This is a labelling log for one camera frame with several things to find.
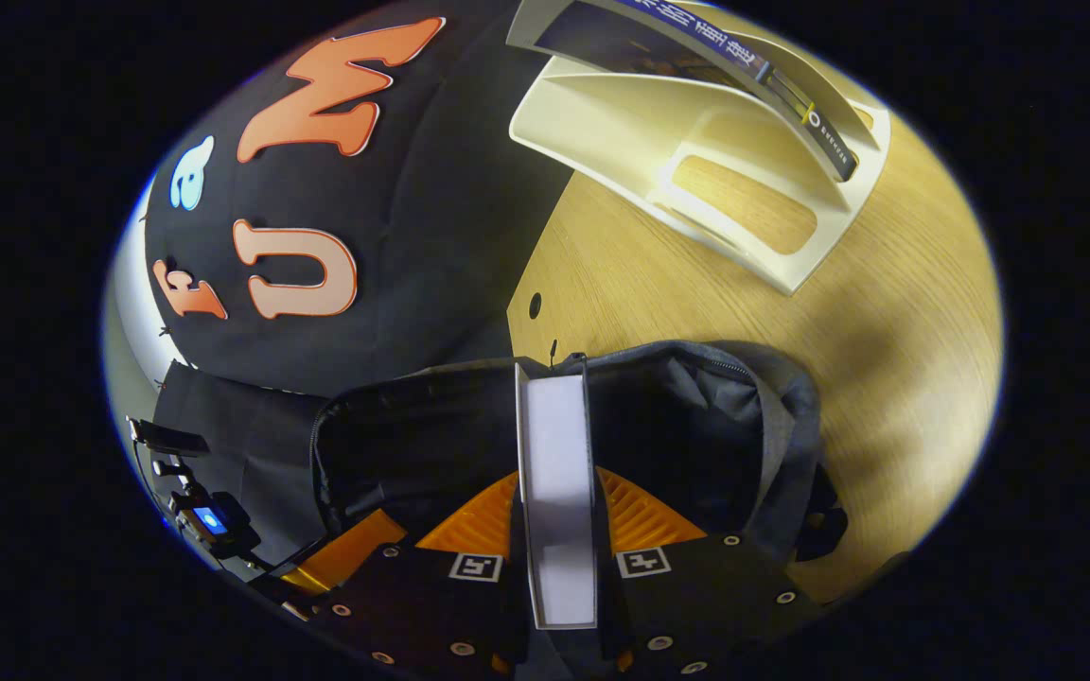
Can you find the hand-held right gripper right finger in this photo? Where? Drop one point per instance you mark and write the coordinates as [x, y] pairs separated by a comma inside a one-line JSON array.
[[696, 605]]

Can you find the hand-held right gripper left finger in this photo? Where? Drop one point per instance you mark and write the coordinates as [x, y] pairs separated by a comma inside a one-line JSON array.
[[431, 615]]

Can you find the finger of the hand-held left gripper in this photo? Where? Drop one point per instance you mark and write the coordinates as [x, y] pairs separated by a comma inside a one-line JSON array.
[[346, 558]]

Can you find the grey cover book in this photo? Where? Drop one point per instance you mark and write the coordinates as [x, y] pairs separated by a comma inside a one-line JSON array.
[[559, 492]]

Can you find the grey schoolbag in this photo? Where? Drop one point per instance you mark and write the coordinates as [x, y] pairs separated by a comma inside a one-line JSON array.
[[696, 426]]

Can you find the cream white bookshelf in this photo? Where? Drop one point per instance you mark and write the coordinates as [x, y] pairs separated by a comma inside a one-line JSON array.
[[621, 132]]

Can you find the blue cover book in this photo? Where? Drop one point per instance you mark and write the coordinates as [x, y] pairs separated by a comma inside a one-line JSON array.
[[659, 52]]

